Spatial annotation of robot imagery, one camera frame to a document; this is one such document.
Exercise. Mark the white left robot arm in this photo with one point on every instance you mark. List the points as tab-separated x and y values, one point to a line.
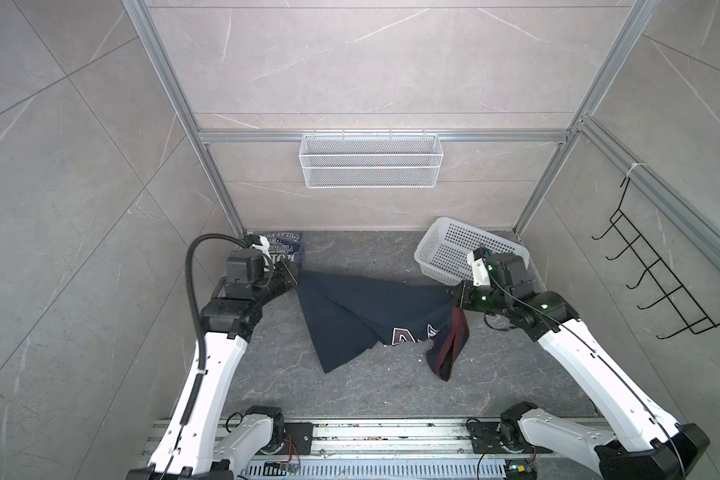
189	448

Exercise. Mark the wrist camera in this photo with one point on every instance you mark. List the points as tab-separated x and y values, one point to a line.
251	263
497	269

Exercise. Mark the black wire hook rack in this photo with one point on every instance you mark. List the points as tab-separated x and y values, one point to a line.
672	290

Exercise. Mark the dark navy tank top pile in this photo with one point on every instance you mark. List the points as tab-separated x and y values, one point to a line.
348	315

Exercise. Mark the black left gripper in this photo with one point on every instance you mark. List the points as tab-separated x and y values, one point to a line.
284	275

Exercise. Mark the white wire mesh wall basket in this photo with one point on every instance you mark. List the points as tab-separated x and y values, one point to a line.
344	161

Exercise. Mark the white plastic laundry basket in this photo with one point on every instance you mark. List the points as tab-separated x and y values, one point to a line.
442	252

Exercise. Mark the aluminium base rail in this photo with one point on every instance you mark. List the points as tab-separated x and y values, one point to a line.
405	438

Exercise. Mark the blue-grey tank top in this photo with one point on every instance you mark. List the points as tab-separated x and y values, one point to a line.
286	246

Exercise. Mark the grey slotted cable duct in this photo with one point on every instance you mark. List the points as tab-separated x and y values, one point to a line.
323	468

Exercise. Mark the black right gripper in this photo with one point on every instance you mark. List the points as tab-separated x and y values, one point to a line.
464	298

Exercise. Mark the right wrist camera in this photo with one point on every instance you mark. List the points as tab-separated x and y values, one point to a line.
497	269

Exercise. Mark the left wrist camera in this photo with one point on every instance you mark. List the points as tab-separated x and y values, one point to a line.
251	263

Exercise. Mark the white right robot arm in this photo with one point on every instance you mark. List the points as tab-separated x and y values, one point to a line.
641	439

